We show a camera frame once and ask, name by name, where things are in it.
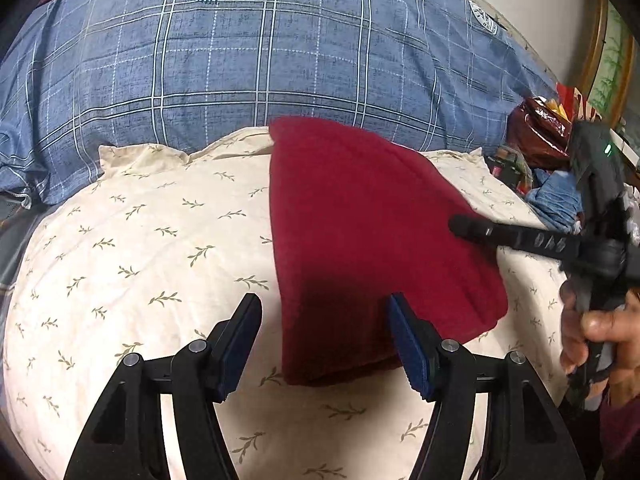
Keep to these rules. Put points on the blue plaid quilt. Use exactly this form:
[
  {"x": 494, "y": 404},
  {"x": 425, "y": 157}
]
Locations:
[{"x": 250, "y": 70}]

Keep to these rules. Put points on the dark red knit garment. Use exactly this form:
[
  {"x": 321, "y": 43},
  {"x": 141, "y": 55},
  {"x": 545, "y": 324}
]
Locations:
[{"x": 360, "y": 240}]

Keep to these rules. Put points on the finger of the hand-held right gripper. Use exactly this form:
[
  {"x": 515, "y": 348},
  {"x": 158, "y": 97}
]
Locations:
[{"x": 510, "y": 235}]

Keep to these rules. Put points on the cream leaf-print pillow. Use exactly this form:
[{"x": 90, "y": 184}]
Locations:
[{"x": 140, "y": 270}]

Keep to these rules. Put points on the crumpled blue cloth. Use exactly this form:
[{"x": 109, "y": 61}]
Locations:
[{"x": 557, "y": 200}]

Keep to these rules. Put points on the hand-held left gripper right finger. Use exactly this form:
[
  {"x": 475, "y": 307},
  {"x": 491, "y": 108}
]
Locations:
[{"x": 407, "y": 350}]

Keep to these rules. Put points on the grey striped bedsheet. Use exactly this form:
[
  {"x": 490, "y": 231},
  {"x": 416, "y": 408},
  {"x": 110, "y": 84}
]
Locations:
[{"x": 12, "y": 240}]

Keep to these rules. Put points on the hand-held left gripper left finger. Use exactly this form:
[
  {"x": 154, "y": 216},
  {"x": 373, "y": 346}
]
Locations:
[{"x": 242, "y": 345}]

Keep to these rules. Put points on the dark red plastic bag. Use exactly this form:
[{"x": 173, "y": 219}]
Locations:
[{"x": 540, "y": 130}]

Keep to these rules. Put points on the person's right forearm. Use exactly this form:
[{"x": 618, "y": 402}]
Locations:
[{"x": 622, "y": 440}]

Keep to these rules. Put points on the gold framed picture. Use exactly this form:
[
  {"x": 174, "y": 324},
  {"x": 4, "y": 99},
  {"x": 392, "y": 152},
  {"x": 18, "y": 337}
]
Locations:
[{"x": 607, "y": 55}]

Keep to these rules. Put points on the dark cluttered object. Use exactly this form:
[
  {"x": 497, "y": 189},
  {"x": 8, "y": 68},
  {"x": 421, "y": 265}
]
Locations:
[{"x": 510, "y": 167}]

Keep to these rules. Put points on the person's right hand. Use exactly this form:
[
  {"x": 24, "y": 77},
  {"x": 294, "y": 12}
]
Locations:
[{"x": 607, "y": 327}]

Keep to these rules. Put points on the red and yellow packet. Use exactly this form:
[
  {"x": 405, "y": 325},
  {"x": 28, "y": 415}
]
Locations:
[{"x": 575, "y": 102}]

